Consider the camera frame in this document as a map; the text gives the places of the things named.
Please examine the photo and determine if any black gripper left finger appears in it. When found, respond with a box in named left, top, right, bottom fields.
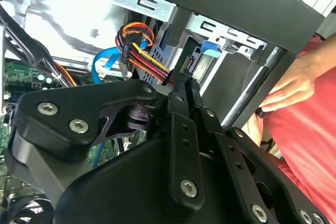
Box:
left=4, top=72, right=206, bottom=212

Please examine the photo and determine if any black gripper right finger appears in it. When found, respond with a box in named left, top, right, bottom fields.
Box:
left=187, top=76, right=329, bottom=224

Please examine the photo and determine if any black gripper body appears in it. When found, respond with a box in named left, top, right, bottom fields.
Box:
left=54, top=136, right=248, bottom=224

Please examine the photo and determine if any blue SATA wire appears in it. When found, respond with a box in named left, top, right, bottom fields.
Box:
left=91, top=39, right=149, bottom=84

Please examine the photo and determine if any multicoloured power wire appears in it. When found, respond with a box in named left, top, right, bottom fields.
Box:
left=114, top=22, right=184, bottom=86

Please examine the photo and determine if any person's right hand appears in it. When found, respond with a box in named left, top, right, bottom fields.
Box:
left=247, top=113, right=264, bottom=148

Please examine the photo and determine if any person's left hand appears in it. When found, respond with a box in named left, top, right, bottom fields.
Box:
left=261, top=50, right=323, bottom=112

